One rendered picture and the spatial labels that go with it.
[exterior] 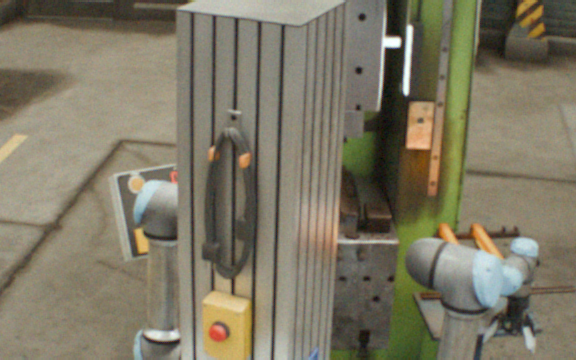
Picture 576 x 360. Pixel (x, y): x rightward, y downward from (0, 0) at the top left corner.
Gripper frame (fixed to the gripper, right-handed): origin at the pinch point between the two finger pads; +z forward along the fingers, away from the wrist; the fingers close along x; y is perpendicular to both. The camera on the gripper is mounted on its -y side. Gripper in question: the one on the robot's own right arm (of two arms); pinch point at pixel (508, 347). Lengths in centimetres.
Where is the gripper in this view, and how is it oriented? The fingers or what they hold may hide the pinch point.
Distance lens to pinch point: 287.1
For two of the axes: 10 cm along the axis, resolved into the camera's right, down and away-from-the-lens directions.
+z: -0.3, 9.1, 4.0
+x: 9.1, 1.9, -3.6
